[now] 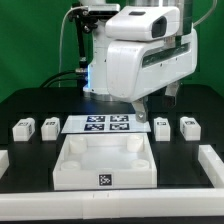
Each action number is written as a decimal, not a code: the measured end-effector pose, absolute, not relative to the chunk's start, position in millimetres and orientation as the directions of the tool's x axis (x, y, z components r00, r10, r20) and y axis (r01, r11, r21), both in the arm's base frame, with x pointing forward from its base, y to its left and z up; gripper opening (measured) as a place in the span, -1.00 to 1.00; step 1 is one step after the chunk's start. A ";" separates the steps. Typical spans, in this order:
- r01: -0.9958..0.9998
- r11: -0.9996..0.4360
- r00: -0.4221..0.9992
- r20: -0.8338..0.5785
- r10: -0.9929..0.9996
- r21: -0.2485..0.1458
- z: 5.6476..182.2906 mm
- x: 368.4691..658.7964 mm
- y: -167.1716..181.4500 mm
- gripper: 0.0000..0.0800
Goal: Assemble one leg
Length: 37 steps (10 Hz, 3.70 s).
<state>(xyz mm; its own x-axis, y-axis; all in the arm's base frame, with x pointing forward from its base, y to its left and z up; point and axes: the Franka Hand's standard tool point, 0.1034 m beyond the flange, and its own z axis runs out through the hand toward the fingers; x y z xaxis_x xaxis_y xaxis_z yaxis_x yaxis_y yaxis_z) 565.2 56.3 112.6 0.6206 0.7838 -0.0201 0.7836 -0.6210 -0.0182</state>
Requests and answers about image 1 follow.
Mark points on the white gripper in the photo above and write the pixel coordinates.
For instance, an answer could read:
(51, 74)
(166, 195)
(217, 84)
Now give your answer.
(136, 69)

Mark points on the white square tabletop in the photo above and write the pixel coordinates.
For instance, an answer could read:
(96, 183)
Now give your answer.
(105, 161)

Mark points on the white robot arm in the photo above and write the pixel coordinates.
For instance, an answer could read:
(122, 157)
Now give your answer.
(137, 21)

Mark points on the white sheet with markers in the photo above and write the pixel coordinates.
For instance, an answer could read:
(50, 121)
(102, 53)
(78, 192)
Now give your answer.
(104, 123)

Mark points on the white right fence piece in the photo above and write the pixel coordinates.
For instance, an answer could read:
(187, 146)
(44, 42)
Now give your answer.
(212, 165)

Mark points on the white fence piece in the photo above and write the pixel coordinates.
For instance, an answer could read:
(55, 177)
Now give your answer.
(4, 162)
(212, 165)

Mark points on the white left fence piece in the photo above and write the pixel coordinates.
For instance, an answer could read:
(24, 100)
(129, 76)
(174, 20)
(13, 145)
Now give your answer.
(4, 162)

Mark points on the black camera stand pole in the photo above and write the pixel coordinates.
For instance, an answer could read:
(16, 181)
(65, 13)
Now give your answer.
(85, 24)

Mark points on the black camera on stand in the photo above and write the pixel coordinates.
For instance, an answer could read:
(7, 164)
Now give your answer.
(103, 10)

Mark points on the white front fence rail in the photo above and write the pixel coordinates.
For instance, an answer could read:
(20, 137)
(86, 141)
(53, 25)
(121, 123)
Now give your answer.
(112, 204)

